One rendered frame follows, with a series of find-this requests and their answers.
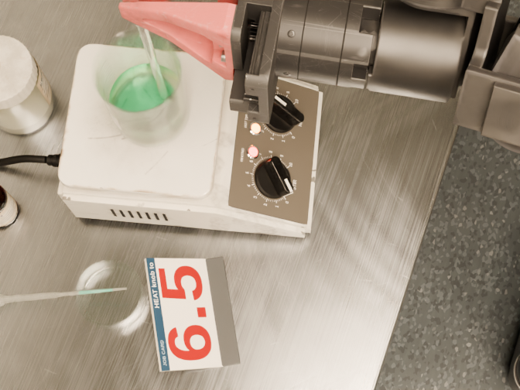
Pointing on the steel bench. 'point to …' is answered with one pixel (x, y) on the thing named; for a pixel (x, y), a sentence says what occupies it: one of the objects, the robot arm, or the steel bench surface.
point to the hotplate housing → (144, 215)
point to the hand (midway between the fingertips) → (135, 6)
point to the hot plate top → (196, 189)
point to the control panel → (304, 96)
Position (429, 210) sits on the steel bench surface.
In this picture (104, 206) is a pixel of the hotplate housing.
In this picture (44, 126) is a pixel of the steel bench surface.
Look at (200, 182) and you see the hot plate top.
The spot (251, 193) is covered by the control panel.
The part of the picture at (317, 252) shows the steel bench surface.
